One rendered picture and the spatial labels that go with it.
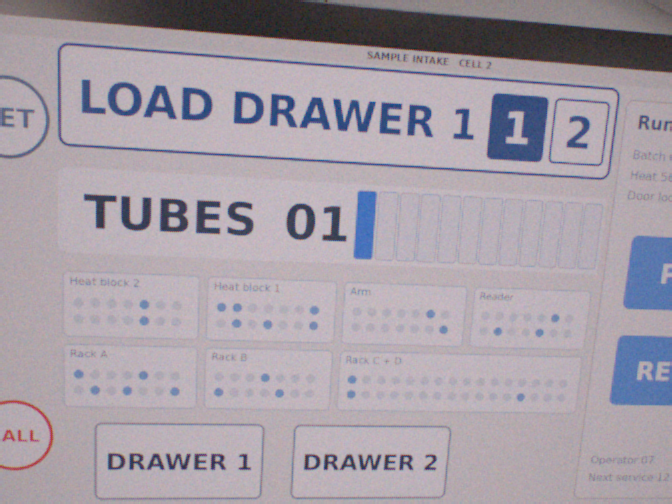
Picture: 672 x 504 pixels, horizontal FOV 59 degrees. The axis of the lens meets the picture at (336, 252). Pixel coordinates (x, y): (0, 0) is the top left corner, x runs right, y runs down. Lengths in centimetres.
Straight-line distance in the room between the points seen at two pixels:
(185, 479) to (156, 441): 3
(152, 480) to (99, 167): 18
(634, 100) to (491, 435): 21
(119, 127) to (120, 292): 9
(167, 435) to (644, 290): 29
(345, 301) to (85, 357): 14
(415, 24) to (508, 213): 11
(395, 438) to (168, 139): 21
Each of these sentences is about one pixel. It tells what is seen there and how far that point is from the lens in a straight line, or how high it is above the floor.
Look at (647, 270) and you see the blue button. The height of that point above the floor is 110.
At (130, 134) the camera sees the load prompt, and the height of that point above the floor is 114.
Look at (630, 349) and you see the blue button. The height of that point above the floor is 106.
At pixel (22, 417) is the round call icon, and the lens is 38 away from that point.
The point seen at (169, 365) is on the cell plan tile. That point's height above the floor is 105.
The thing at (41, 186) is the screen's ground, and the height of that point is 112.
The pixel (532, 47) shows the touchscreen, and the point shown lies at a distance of 36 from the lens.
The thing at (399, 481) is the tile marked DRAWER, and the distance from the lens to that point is 38.
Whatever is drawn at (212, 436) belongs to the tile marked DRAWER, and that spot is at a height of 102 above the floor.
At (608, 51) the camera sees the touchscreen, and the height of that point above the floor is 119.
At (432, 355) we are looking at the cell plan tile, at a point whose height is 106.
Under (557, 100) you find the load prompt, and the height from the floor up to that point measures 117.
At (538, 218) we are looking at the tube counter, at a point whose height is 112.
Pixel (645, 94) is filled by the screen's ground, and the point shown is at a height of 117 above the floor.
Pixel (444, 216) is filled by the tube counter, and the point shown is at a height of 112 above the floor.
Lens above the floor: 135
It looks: 49 degrees down
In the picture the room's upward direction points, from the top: 10 degrees clockwise
